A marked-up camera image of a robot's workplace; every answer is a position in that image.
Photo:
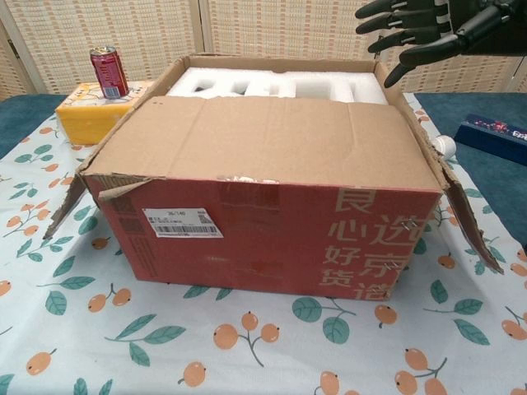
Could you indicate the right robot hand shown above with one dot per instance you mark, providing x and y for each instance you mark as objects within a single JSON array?
[{"x": 473, "y": 29}]

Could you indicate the red cardboard shipping box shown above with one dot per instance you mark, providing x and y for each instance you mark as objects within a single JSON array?
[{"x": 255, "y": 144}]

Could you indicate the dark blue long box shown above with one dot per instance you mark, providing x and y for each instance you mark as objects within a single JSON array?
[{"x": 490, "y": 138}]

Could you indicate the white foam packing insert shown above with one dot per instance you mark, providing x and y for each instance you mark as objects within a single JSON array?
[{"x": 313, "y": 86}]

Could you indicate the woven folding screen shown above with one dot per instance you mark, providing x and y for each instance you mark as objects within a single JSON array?
[{"x": 288, "y": 24}]

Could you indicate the red soda can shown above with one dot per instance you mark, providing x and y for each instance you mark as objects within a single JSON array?
[{"x": 109, "y": 74}]

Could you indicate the yellow cartoon tissue pack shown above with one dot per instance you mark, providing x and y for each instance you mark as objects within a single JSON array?
[{"x": 86, "y": 121}]

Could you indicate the floral fruit print tablecloth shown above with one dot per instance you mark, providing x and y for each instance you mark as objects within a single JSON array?
[{"x": 164, "y": 349}]

